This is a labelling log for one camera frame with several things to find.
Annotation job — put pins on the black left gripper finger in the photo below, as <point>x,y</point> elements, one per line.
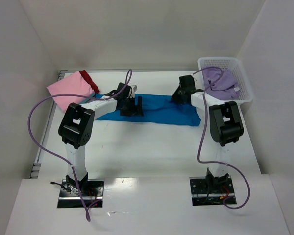
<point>125,110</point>
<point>139,106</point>

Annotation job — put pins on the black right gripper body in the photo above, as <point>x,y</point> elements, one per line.
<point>179,97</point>

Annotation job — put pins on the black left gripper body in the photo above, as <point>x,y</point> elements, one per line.
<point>131,108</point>

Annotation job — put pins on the blue t shirt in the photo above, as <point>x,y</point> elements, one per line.
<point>160,109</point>

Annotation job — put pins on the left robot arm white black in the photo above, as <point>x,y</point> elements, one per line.
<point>76,127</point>

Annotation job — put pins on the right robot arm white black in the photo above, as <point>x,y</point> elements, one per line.
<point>222,128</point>

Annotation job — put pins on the teal folded t shirt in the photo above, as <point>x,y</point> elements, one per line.
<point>89,99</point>

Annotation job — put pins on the lavender t shirt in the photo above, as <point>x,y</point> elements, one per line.
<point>221,84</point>

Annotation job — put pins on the pink folded t shirt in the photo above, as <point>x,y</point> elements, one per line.
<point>73,84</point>

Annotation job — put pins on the dark red folded t shirt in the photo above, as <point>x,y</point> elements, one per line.
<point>89,80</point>

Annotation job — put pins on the white plastic basket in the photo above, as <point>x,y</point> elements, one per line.
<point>235,66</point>

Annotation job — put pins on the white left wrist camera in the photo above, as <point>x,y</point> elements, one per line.
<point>132,91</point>

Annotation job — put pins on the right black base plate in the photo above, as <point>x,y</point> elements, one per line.
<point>204,195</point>

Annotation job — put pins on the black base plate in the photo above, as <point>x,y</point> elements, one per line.
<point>204,195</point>
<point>92,195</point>

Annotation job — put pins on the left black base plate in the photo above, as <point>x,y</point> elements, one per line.
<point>92,195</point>

